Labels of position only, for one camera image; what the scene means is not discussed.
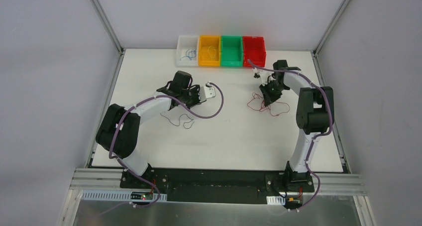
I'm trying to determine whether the black thin cable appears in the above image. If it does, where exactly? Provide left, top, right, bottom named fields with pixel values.
left=160, top=112, right=196, bottom=130

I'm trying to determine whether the red thin cable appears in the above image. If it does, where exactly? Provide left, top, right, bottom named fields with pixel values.
left=246, top=92, right=292, bottom=117

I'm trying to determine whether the blue thin cable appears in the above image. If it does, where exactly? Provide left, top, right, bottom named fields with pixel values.
left=179, top=48, right=198, bottom=61

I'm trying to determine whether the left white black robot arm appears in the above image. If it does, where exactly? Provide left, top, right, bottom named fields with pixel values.
left=95, top=71, right=205, bottom=189

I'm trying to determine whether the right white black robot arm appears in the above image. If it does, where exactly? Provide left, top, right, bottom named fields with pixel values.
left=253, top=60, right=334, bottom=192

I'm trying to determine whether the red plastic bin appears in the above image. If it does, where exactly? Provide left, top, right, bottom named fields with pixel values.
left=242, top=36, right=266, bottom=68

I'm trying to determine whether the white plastic bin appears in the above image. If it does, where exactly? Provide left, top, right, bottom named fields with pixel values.
left=175, top=35, right=199, bottom=67

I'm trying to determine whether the orange plastic bin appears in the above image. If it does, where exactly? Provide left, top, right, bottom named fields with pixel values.
left=198, top=35, right=221, bottom=67

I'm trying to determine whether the green plastic bin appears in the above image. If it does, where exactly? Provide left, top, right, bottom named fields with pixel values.
left=220, top=35, right=243, bottom=67

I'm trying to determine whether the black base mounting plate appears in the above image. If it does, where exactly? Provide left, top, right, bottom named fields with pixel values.
left=120, top=167, right=316, bottom=205

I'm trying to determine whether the right electronics board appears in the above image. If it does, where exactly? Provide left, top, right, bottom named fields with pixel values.
left=284, top=197, right=303, bottom=210

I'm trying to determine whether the electronics board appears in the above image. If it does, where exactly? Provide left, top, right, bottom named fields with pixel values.
left=130, top=191, right=154, bottom=202
left=284, top=197, right=303, bottom=210

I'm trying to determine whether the left electronics board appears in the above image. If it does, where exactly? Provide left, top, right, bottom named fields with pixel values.
left=130, top=191, right=154, bottom=202

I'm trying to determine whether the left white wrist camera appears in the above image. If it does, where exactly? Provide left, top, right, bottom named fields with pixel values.
left=199, top=84, right=216, bottom=103

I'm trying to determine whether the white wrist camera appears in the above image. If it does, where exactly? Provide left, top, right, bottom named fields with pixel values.
left=253, top=69, right=262, bottom=79
left=199, top=84, right=216, bottom=103

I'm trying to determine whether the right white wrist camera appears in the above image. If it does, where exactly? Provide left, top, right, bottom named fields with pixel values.
left=253, top=69, right=262, bottom=79

